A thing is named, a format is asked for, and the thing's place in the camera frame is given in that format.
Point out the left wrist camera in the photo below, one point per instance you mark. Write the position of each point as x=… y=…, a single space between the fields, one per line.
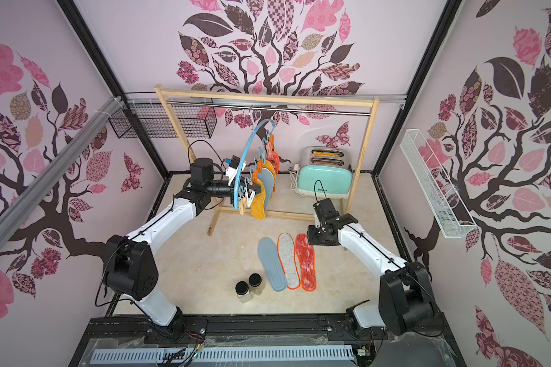
x=233 y=171

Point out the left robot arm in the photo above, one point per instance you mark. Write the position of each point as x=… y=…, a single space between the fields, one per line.
x=131 y=269

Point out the red orange insole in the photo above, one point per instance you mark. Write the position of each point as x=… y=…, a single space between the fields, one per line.
x=305 y=255
x=274 y=159

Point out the black wire basket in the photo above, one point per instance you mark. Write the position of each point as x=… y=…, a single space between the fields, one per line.
x=198 y=119

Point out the white slotted cable duct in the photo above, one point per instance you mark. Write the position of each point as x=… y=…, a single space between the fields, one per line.
x=219 y=356

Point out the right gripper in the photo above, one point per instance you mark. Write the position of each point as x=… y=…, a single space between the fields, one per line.
x=316 y=235

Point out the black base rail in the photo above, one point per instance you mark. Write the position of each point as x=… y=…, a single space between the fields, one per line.
x=434 y=345

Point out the yellow insole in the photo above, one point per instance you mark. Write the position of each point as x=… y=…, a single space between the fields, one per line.
x=257 y=207
x=269 y=167

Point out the aluminium frame bar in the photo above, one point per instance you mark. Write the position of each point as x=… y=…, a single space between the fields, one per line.
x=16 y=214

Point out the mint green toaster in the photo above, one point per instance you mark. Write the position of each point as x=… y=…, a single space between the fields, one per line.
x=327 y=170

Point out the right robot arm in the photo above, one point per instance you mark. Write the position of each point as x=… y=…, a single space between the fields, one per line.
x=405 y=299

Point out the orange rimmed grey insole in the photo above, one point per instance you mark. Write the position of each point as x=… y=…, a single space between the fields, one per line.
x=286 y=252

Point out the left black lid jar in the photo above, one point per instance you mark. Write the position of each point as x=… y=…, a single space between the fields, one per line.
x=243 y=292

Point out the right black lid jar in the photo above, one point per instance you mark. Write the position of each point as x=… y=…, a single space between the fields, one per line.
x=256 y=284

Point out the grey blue insole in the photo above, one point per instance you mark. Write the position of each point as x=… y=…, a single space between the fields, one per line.
x=269 y=258

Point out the white wire basket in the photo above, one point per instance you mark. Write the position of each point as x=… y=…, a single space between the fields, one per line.
x=426 y=158

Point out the black lid jar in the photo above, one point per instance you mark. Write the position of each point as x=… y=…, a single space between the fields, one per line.
x=256 y=284
x=243 y=292

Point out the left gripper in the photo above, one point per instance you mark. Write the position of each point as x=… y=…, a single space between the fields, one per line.
x=246 y=188

